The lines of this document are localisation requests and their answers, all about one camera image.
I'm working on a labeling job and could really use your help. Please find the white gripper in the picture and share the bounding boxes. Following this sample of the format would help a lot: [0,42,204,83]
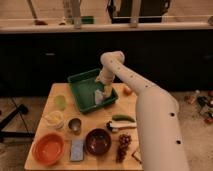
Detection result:
[95,68,115,98]

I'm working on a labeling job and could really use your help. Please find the white towel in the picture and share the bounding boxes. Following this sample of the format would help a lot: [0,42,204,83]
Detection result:
[95,89,106,105]

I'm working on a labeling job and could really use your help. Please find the green plastic bin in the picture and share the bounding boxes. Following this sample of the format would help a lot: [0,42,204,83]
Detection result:
[67,68,118,114]

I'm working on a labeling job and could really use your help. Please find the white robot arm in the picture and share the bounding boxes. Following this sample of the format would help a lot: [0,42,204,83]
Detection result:
[98,51,190,171]

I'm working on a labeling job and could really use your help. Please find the small metal cup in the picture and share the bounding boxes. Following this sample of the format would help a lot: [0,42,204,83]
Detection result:
[68,118,81,135]

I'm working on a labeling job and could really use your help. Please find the green plastic cup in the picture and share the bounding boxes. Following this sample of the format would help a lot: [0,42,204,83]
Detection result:
[54,95,66,111]

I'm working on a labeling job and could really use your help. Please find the clear cup with yellow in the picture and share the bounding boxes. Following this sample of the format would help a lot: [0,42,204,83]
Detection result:
[44,111,64,129]

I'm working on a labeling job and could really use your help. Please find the orange fruit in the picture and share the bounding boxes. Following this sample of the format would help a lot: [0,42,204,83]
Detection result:
[123,86,133,95]

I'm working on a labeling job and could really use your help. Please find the green cucumber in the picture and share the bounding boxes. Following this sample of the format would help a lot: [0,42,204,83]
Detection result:
[112,115,135,122]

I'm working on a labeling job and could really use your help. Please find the black white kitchen tool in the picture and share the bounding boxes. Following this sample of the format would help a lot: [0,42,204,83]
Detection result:
[106,121,137,132]

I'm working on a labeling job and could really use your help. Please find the bunch of red grapes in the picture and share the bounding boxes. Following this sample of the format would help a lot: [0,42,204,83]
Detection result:
[116,134,132,163]

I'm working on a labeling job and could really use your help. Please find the dark red bowl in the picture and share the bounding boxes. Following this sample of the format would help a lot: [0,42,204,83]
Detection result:
[85,128,112,156]

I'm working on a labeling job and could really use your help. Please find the blue sponge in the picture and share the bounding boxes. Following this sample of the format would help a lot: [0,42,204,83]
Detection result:
[70,139,84,162]

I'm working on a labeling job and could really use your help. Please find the dark brown box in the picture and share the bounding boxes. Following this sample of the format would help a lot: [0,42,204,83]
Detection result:
[132,148,141,163]

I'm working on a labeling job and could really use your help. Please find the green box on shelf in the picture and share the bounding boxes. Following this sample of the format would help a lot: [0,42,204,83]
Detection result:
[81,16,94,24]

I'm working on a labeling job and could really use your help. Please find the orange plastic bowl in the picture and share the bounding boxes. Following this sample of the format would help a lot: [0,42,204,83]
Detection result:
[32,133,65,166]

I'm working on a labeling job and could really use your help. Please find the black stand legs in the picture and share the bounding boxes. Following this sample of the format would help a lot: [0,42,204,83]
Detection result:
[0,76,36,143]

